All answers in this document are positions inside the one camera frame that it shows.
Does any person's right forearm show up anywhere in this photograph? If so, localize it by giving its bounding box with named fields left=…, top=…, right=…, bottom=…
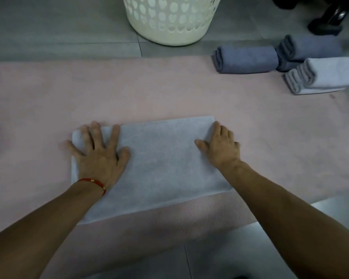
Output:
left=218, top=160, right=349, bottom=279

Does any white towel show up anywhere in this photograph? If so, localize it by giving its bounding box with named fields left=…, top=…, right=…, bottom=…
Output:
left=297, top=57, right=349, bottom=88
left=284, top=68, right=347, bottom=95
left=71, top=115, right=234, bottom=225

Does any black chair base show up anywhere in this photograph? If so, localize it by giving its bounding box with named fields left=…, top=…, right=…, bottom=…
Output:
left=307, top=0, right=349, bottom=36

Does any white plastic laundry basket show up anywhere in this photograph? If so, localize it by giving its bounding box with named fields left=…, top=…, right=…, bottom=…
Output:
left=122, top=0, right=222, bottom=46

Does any person's left hand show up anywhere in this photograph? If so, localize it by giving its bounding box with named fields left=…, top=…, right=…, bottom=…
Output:
left=66, top=121, right=131, bottom=195

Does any red string bracelet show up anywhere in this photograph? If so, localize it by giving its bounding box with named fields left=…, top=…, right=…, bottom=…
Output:
left=76, top=178, right=107, bottom=196

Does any folded white towel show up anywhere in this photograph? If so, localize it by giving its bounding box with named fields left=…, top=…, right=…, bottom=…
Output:
left=284, top=68, right=347, bottom=95
left=297, top=57, right=349, bottom=88

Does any person's right hand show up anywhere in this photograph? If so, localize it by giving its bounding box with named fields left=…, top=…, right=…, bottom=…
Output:
left=194, top=121, right=241, bottom=172

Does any person's left forearm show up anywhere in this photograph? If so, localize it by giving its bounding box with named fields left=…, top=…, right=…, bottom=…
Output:
left=0, top=181, right=106, bottom=279

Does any pink mat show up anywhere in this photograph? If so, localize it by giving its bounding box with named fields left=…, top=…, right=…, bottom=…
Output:
left=0, top=55, right=349, bottom=279

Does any folded blue towel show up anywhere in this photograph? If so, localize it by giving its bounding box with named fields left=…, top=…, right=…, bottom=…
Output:
left=277, top=34, right=343, bottom=62
left=212, top=45, right=280, bottom=74
left=276, top=56, right=303, bottom=72

